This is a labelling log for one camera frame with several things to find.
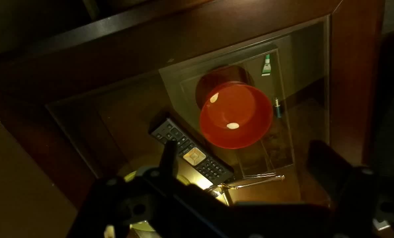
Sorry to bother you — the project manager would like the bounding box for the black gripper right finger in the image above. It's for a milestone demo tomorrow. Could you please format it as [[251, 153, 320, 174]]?
[[305, 138, 353, 201]]

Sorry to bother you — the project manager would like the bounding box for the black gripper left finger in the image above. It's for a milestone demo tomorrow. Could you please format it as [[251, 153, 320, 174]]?
[[157, 140, 180, 179]]

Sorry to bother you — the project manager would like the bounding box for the black remote control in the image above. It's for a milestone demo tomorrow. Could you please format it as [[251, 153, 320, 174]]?
[[148, 116, 234, 185]]

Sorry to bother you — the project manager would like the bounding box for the yellow round plate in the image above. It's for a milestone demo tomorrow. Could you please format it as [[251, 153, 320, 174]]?
[[123, 162, 234, 238]]

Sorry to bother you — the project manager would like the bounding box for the red plastic bowl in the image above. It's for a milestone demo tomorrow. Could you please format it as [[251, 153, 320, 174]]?
[[194, 64, 275, 150]]

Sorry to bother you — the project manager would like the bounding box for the wooden table with glass top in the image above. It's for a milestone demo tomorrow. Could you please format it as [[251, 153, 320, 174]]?
[[0, 0, 389, 238]]

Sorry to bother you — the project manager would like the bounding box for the green white sticker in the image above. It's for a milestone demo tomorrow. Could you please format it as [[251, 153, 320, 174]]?
[[260, 53, 272, 78]]

